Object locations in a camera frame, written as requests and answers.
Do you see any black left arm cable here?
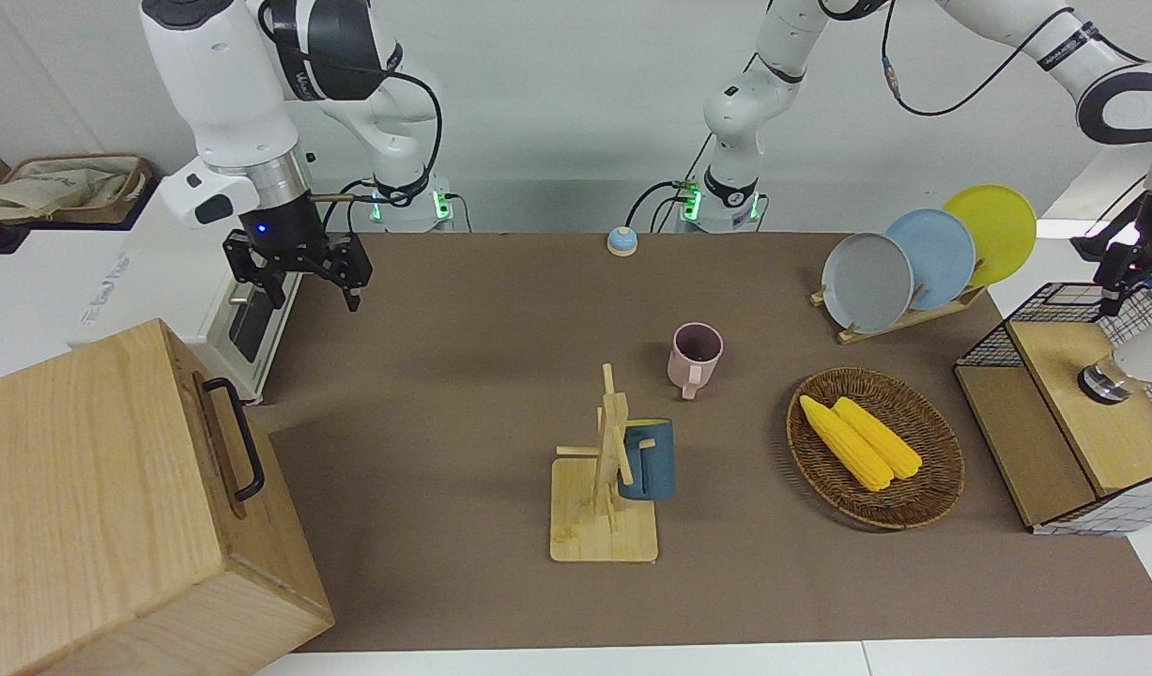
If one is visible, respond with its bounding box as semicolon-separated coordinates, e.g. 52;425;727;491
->
881;0;1074;118

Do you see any wooden wire grid shelf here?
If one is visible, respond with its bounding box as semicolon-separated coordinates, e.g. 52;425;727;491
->
954;282;1152;536

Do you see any light wooden cabinet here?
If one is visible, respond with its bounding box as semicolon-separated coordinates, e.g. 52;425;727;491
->
0;317;335;676

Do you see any brown table mat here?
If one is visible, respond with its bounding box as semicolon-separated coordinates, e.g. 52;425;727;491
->
247;232;1152;653

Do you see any brown wicker basket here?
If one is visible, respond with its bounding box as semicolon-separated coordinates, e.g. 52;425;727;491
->
786;367;966;531

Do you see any grey plate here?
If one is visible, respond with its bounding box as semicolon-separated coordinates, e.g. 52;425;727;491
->
822;233;914;335

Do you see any light blue plate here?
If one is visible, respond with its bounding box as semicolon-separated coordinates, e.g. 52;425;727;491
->
883;208;976;311

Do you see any wooden mug rack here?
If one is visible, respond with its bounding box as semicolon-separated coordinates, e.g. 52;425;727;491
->
549;363;659;564

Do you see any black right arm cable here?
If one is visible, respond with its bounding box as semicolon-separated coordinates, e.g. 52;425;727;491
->
256;0;445;231

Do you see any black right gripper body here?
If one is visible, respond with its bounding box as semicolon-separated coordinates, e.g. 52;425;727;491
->
240;192;337;273

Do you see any yellow plate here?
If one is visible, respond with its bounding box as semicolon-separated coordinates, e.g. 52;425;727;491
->
942;184;1037;287

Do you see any yellow corn cob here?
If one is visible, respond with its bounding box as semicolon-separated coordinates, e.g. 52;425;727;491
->
834;397;924;481
799;395;894;492

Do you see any black arm base cable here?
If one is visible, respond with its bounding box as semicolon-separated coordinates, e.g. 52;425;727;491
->
627;180;703;233

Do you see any dark blue mug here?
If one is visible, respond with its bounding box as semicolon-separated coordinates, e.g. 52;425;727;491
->
619;419;677;502

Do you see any black camera stand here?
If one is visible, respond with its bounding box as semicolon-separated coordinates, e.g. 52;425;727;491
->
1069;169;1149;266

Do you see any black cabinet handle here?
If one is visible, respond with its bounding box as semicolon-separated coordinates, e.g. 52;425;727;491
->
202;376;267;502

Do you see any white toaster oven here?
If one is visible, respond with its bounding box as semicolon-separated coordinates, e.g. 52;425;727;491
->
0;176;314;407

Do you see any wooden plate rack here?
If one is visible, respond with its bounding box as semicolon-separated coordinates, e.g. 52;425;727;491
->
810;282;988;345

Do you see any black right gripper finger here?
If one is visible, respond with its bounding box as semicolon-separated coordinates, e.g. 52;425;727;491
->
223;235;285;309
330;235;372;313

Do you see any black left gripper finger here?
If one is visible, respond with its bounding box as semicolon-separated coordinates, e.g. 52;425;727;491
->
1098;268;1132;316

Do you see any pink mug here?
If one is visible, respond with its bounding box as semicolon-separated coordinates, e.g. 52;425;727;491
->
668;323;725;401

